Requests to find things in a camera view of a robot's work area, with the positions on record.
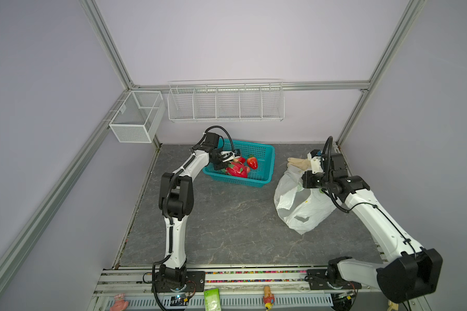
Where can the green packet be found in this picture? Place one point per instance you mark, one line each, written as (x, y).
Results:
(212, 300)

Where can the small orange toy figure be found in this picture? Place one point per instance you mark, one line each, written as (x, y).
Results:
(268, 298)

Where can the red fake strawberry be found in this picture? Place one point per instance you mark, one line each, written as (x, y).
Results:
(252, 162)

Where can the white wire wall shelf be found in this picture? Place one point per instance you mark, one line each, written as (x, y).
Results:
(226, 100)

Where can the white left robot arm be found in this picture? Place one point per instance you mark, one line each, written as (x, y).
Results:
(176, 201)

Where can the white plastic bag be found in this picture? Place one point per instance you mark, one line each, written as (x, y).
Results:
(302, 210)

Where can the pink toy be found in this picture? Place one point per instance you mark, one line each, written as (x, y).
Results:
(120, 303)

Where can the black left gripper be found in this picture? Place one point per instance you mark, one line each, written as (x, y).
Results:
(217, 166)

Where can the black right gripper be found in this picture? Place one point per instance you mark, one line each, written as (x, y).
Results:
(307, 176)

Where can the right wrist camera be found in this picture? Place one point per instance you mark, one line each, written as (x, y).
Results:
(316, 162)

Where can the white wire mesh box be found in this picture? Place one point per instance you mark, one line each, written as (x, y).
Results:
(138, 117)

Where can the yellow work glove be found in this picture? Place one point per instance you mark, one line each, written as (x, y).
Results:
(301, 164)

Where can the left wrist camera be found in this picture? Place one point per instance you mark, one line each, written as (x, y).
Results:
(227, 156)

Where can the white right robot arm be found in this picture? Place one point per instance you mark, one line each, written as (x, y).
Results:
(410, 270)

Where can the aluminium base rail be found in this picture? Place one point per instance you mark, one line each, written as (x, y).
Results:
(242, 288)

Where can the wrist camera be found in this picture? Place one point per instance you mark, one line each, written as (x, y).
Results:
(316, 162)
(227, 156)

